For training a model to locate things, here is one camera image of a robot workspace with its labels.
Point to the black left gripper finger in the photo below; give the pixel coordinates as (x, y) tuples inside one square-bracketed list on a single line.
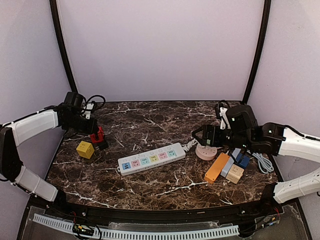
[(95, 139), (103, 142)]

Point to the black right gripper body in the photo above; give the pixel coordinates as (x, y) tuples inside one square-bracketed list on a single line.
[(205, 135)]

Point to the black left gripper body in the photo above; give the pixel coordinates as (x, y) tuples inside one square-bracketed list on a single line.
[(93, 127)]

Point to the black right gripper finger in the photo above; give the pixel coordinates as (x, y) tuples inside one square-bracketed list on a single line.
[(197, 131), (199, 140)]

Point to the red cube socket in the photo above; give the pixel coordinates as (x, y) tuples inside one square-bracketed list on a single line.
[(99, 129)]

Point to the pink round socket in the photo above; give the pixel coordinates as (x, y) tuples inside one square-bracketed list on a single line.
[(206, 153)]

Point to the yellow cube socket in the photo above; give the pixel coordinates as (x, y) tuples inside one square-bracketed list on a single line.
[(85, 149)]

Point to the white multi-socket power strip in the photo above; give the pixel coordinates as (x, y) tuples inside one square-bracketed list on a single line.
[(150, 159)]

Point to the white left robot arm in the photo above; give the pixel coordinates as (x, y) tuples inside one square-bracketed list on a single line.
[(18, 142)]

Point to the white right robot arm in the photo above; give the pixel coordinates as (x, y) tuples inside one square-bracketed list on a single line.
[(283, 140)]

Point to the dark blue cube socket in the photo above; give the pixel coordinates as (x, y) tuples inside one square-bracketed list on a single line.
[(242, 160)]

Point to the beige cube socket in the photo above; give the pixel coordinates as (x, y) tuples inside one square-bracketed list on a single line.
[(234, 174)]

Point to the light blue power strip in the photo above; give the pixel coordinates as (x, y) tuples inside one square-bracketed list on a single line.
[(232, 159)]

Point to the orange power strip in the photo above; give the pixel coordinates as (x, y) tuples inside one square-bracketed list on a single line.
[(216, 168)]

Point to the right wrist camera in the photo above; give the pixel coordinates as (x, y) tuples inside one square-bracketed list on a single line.
[(220, 111)]

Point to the black enclosure frame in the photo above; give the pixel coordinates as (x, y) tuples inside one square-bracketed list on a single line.
[(147, 170)]

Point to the white slotted cable duct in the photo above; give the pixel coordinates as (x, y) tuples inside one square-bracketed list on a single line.
[(124, 231)]

